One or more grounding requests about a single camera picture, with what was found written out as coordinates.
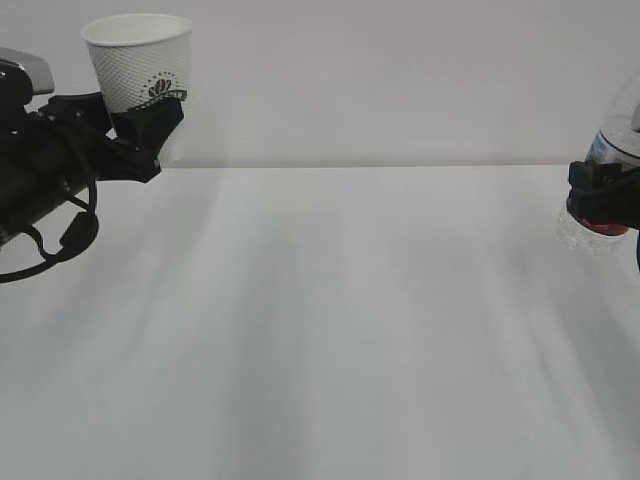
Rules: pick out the clear water bottle red label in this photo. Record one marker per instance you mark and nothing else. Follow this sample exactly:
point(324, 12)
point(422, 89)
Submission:
point(614, 142)

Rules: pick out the white paper cup green logo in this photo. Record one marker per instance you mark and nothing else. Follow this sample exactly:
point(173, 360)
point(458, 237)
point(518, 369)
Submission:
point(140, 59)

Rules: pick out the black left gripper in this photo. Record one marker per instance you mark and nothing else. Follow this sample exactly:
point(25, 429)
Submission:
point(40, 169)

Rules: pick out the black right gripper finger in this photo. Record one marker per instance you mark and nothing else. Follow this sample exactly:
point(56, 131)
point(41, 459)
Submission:
point(604, 194)

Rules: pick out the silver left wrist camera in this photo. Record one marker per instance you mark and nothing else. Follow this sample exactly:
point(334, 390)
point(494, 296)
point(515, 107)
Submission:
point(23, 76)

